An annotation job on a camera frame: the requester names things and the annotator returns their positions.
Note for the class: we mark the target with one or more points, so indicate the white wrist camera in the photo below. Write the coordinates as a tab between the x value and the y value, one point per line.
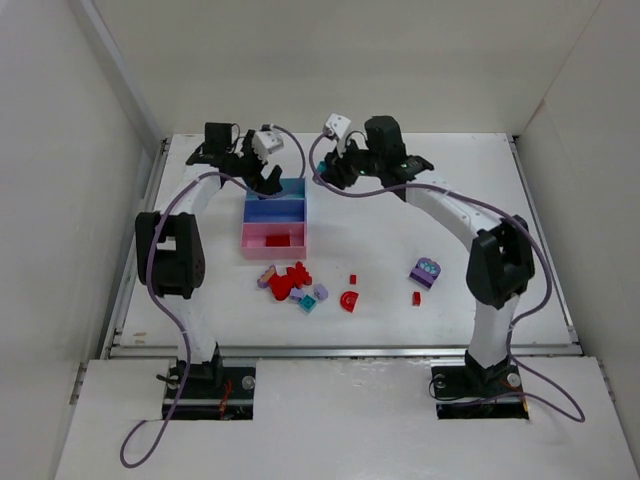
266	142
337	127

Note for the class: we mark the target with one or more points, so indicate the aluminium rail front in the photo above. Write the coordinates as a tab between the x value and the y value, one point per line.
278	352

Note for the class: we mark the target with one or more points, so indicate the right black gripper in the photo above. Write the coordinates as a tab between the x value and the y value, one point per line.
335	173

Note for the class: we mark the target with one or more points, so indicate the purple butterfly lego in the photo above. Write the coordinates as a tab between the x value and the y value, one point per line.
265	277

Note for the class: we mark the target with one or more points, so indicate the small lavender lego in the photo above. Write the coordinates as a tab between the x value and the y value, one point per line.
320	292

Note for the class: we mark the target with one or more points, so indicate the purple lotus lego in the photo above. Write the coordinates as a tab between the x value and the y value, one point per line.
425	272

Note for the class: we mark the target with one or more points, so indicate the flat lavender lego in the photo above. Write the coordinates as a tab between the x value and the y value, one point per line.
297	294

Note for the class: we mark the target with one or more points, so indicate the large red lego piece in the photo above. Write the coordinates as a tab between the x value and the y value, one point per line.
296	276

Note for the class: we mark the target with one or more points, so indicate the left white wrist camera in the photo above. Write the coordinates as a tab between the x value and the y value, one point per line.
266	142

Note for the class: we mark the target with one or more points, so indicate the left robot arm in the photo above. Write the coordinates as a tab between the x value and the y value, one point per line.
169	252

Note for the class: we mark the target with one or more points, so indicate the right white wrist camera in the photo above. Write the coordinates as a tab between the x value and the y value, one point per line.
337	127

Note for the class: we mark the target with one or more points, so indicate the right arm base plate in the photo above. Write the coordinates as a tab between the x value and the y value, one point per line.
459	397

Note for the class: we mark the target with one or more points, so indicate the red slope lego brick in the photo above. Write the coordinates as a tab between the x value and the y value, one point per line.
278	241

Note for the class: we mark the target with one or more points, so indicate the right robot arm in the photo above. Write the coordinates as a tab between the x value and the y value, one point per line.
500	262

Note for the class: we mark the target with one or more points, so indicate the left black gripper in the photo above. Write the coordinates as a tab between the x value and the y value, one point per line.
257	168

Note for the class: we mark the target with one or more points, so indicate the small teal square lego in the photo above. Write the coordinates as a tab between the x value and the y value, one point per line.
307	303

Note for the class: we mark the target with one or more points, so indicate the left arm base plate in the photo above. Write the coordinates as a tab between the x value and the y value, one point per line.
214	393

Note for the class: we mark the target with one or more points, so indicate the red half round lego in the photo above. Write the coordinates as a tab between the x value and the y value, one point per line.
348	300

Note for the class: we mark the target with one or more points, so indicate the purple container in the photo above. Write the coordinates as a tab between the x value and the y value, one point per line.
275	211

